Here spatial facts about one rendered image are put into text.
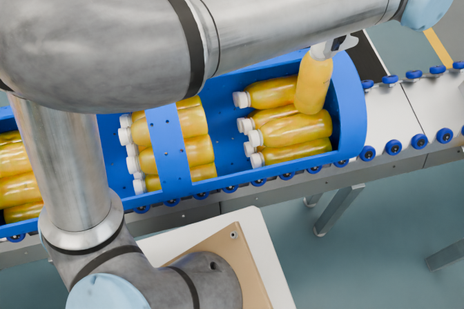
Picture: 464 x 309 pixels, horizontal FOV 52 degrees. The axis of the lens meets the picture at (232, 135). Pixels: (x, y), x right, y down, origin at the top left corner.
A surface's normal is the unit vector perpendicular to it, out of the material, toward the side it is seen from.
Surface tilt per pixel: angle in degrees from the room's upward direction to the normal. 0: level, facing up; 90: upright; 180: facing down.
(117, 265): 24
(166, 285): 52
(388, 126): 0
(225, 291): 33
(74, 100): 82
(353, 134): 59
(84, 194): 76
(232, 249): 41
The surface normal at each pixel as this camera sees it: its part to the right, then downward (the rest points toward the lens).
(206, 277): 0.38, -0.77
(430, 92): 0.04, -0.44
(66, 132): 0.48, 0.65
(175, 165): 0.21, 0.41
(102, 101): 0.11, 0.84
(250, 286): -0.58, -0.14
